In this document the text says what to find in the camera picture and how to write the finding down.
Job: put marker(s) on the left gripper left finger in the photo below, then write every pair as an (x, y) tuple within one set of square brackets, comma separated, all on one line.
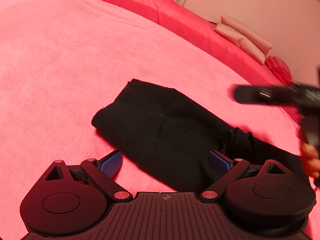
[(111, 163)]

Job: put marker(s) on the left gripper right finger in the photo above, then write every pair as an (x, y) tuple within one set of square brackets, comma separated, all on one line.
[(219, 163)]

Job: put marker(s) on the black pants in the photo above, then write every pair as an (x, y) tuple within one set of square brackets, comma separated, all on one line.
[(169, 136)]

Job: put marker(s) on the person's right hand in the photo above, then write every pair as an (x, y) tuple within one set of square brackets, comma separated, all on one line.
[(310, 160)]

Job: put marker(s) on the folded red blanket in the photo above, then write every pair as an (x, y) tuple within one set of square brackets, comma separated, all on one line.
[(279, 69)]

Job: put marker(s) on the lower pink pillow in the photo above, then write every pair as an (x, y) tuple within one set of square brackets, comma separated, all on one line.
[(240, 41)]

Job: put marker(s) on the pink pillow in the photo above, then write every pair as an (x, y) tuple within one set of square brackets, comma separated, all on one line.
[(240, 41), (263, 44)]

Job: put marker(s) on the upper pink pillow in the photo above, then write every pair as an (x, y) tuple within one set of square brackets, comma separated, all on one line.
[(263, 44)]

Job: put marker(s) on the pink near bed cover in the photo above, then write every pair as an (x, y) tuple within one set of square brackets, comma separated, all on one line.
[(64, 60)]

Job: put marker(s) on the red far bed cover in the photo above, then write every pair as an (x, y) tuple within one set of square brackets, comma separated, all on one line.
[(200, 33)]

